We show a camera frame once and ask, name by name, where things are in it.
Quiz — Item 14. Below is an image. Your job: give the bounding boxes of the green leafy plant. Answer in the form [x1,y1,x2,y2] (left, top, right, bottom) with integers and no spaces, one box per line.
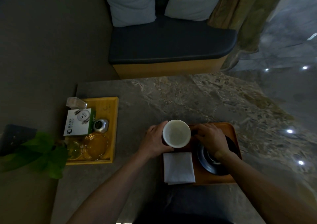
[0,131,70,180]

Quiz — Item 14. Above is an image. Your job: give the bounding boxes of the grey pillow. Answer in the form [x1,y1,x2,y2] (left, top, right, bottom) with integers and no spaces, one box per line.
[164,0,228,22]
[100,0,157,28]

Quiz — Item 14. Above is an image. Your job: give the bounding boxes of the clear plastic box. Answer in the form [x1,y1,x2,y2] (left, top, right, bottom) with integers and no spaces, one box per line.
[66,97,88,110]

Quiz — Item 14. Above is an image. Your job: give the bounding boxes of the person's right forearm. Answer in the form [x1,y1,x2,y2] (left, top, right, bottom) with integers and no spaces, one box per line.
[215,149,317,224]

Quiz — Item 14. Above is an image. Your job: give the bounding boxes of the yellow wooden tray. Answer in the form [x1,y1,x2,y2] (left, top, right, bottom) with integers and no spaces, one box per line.
[65,97,119,166]

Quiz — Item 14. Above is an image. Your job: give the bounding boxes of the white folded napkin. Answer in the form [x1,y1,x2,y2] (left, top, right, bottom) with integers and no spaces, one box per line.
[163,152,196,185]

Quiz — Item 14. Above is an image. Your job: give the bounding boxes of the brown wooden tray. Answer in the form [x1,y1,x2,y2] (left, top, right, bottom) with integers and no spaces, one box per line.
[161,122,242,185]

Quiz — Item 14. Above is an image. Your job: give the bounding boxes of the person's dark trousers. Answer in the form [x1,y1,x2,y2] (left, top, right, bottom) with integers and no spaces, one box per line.
[133,184,235,224]

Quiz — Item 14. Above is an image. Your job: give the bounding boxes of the small clear glass cup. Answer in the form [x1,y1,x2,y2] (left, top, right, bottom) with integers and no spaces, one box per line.
[66,139,83,160]

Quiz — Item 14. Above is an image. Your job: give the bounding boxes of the person's right hand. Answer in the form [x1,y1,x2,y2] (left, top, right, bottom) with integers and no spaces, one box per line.
[191,123,230,159]

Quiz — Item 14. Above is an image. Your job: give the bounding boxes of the dark blue saucer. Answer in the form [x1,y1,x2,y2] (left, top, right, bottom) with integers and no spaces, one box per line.
[197,135,240,176]

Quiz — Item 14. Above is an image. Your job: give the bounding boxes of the olive brown curtain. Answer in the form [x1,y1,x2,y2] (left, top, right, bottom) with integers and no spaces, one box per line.
[208,0,296,71]

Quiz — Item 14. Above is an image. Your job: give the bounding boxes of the person's left hand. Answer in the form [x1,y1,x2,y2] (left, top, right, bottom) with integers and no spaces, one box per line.
[138,121,175,160]

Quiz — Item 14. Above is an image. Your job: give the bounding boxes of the white ceramic cup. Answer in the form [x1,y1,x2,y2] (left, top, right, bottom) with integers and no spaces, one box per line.
[162,119,192,149]

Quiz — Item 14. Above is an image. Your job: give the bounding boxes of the person's left forearm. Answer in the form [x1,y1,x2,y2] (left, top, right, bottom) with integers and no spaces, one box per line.
[66,149,152,224]

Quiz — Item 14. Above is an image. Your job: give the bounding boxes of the white and green box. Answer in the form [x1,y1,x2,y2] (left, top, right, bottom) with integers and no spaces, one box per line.
[63,108,97,137]

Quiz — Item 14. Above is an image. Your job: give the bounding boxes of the silver metal tin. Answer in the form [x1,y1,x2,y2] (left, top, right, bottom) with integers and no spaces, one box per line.
[93,119,109,134]

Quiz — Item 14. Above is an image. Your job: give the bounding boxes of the wooden bench base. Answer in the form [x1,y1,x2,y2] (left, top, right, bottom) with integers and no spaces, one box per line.
[112,55,228,80]

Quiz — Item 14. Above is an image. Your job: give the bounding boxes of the dark bench cushion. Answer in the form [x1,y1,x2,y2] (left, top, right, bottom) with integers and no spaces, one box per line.
[108,14,238,65]

